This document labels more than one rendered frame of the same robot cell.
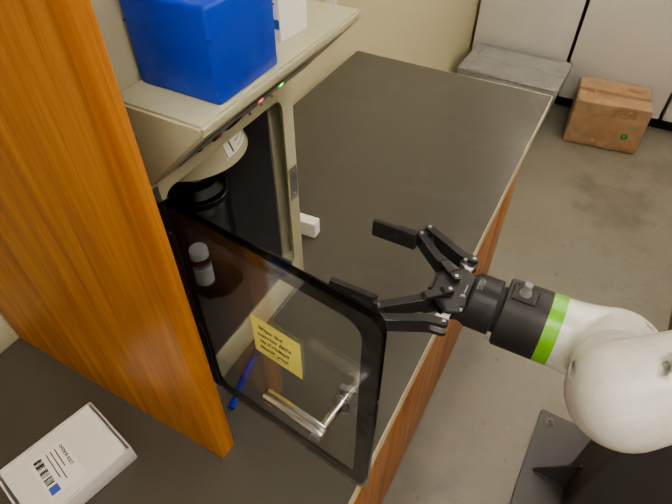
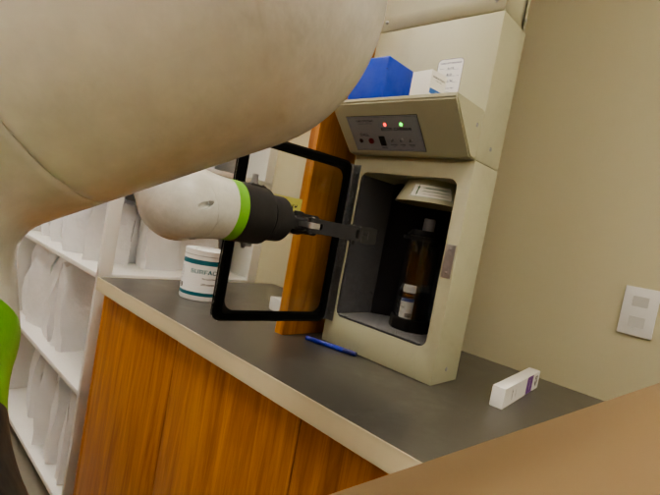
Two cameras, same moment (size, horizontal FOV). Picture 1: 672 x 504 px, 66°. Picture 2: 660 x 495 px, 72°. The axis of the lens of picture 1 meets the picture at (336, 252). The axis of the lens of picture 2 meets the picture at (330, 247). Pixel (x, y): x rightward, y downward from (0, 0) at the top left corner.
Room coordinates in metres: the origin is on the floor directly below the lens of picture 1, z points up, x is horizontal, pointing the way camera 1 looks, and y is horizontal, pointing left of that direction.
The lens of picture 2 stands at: (0.71, -0.90, 1.23)
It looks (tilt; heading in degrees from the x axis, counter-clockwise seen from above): 3 degrees down; 104
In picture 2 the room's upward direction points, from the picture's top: 11 degrees clockwise
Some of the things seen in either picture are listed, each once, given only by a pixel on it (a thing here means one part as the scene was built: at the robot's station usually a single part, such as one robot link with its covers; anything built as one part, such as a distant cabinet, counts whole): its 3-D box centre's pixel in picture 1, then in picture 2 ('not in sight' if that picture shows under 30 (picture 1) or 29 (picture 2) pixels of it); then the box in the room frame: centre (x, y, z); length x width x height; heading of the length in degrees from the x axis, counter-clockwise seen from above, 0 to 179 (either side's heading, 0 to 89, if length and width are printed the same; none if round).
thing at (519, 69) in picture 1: (508, 89); not in sight; (3.01, -1.09, 0.17); 0.60 x 0.42 x 0.33; 59
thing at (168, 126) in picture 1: (256, 88); (399, 128); (0.57, 0.09, 1.46); 0.32 x 0.11 x 0.10; 151
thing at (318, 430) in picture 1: (304, 404); not in sight; (0.30, 0.04, 1.20); 0.10 x 0.05 x 0.03; 54
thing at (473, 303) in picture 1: (464, 296); (283, 219); (0.44, -0.17, 1.22); 0.09 x 0.08 x 0.07; 61
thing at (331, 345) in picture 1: (274, 360); (287, 234); (0.36, 0.08, 1.19); 0.30 x 0.01 x 0.40; 54
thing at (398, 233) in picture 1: (393, 233); (362, 235); (0.57, -0.09, 1.22); 0.07 x 0.01 x 0.03; 61
